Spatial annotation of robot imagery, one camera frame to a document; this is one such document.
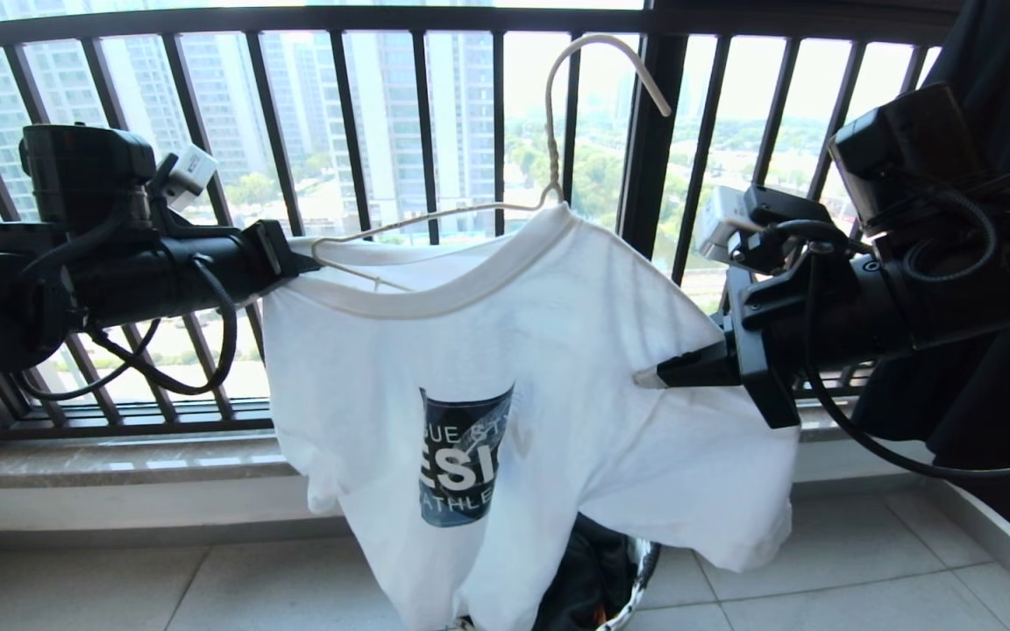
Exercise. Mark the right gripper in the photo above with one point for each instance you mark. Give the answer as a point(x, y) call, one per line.
point(821, 324)

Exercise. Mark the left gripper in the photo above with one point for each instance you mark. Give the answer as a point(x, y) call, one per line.
point(172, 267)

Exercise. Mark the white printed t-shirt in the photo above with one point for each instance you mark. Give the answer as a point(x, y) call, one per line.
point(558, 350)

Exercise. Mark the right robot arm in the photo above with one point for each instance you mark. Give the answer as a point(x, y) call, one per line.
point(952, 175)

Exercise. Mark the laundry basket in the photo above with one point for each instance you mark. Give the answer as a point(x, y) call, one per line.
point(641, 578)

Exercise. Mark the black hanging garment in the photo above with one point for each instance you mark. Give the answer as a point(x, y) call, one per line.
point(1005, 394)

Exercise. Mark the marble window sill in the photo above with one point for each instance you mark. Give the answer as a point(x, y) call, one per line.
point(119, 460)

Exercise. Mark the dark clothes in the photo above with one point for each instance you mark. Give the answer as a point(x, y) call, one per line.
point(588, 574)

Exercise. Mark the black metal balcony railing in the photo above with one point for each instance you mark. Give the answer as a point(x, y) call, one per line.
point(645, 131)

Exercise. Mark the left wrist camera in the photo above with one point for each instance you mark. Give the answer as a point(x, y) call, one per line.
point(191, 171)

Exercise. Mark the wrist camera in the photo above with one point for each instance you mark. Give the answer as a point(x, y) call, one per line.
point(191, 171)
point(733, 219)

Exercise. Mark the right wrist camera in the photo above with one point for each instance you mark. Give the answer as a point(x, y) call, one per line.
point(733, 219)

